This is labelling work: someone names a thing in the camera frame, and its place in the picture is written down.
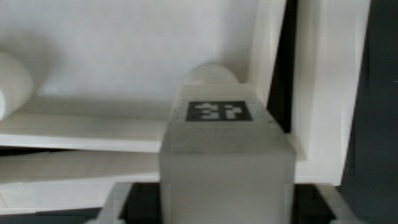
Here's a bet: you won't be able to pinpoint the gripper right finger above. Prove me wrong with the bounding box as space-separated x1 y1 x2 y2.
289 183 368 224

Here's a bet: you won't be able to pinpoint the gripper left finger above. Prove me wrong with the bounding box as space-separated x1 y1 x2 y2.
96 182 161 224

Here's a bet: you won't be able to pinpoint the white table leg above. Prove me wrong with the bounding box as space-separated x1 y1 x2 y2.
0 52 34 120
160 64 295 224

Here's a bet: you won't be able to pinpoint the white square table top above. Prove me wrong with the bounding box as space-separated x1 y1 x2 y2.
0 0 291 155

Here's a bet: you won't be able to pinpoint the white front fence bar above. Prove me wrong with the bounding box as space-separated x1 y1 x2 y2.
0 151 158 215

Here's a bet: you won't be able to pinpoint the white fence bar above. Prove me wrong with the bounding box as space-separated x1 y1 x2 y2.
0 151 158 215
289 0 371 184

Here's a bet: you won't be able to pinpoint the white right fence bar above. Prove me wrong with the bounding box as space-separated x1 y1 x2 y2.
289 0 371 184

